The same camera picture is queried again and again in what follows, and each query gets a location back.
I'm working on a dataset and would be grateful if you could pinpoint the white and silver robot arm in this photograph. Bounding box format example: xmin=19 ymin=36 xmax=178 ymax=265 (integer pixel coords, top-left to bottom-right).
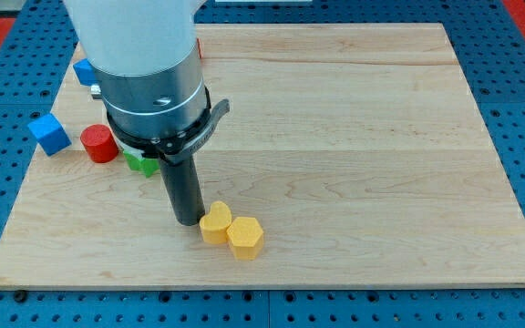
xmin=65 ymin=0 xmax=207 ymax=139

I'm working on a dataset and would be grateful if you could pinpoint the red block behind arm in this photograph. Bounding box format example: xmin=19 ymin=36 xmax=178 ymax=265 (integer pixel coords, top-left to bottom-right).
xmin=196 ymin=38 xmax=203 ymax=60

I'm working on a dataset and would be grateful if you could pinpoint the blue block behind arm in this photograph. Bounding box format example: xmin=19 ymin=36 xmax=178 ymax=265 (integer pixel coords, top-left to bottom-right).
xmin=72 ymin=58 xmax=97 ymax=87

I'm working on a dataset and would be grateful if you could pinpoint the yellow hexagon block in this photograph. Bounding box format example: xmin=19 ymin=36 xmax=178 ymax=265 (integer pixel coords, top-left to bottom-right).
xmin=227 ymin=217 xmax=264 ymax=261

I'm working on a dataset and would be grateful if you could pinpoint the yellow heart block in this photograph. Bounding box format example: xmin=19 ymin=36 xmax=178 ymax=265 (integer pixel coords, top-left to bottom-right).
xmin=199 ymin=200 xmax=232 ymax=245

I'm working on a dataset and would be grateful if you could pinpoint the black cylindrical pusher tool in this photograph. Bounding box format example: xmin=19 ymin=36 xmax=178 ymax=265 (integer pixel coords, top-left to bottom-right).
xmin=159 ymin=157 xmax=205 ymax=226

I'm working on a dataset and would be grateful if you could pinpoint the wooden board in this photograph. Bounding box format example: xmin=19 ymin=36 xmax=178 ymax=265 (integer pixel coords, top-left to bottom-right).
xmin=0 ymin=24 xmax=525 ymax=291

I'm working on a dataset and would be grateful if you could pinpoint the green block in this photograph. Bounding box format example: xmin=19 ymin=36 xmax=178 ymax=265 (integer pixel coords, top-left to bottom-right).
xmin=122 ymin=150 xmax=160 ymax=178

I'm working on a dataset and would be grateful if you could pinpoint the red cylinder block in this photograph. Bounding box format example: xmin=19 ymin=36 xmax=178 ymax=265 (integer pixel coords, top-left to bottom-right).
xmin=80 ymin=124 xmax=118 ymax=163

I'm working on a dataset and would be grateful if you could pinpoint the blue cube block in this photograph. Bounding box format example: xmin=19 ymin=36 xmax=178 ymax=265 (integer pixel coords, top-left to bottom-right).
xmin=27 ymin=113 xmax=72 ymax=157

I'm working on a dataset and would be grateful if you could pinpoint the black clamp ring with lever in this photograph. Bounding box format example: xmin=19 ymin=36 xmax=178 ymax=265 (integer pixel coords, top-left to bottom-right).
xmin=106 ymin=86 xmax=231 ymax=166

